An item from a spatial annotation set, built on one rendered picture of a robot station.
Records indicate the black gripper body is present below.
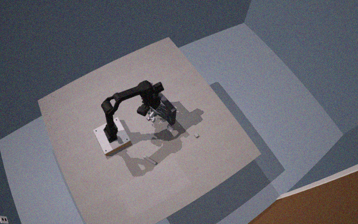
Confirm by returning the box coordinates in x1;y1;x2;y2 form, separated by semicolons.
137;93;159;116

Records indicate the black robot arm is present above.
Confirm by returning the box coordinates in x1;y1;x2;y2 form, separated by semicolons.
101;80;164;143

